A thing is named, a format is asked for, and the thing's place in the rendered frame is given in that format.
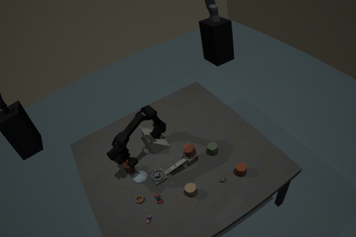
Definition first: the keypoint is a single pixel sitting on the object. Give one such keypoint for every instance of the green cylinder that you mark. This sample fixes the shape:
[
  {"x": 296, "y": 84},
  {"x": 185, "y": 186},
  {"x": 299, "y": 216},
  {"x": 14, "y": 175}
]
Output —
[{"x": 212, "y": 148}]

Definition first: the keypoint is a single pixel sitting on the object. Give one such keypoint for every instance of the reddish-brown cylinder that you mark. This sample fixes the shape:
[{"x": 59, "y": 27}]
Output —
[
  {"x": 189, "y": 150},
  {"x": 241, "y": 169}
]

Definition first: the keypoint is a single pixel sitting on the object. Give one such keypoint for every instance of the tan cylinder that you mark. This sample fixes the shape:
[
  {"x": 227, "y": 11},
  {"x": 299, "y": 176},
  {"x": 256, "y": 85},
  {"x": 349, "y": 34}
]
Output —
[{"x": 190, "y": 190}]

